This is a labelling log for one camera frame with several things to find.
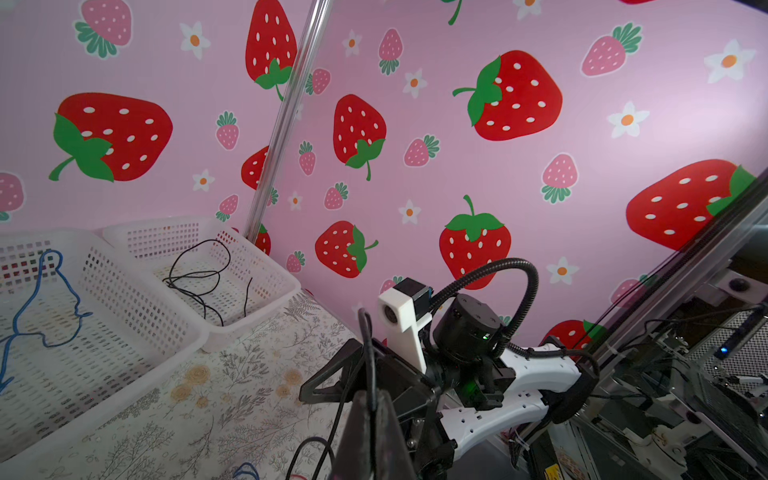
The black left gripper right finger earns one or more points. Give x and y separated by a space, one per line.
391 458

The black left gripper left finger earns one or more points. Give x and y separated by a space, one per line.
354 458

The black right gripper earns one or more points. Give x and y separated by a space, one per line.
414 395

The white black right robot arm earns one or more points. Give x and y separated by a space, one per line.
451 369

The white right plastic basket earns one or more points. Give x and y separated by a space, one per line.
232 285

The white plastic basket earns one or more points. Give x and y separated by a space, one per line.
85 332
232 285

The white middle plastic basket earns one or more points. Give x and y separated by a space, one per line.
85 332

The aluminium right corner post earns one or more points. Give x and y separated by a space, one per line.
307 48

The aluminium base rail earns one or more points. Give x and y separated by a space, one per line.
691 268

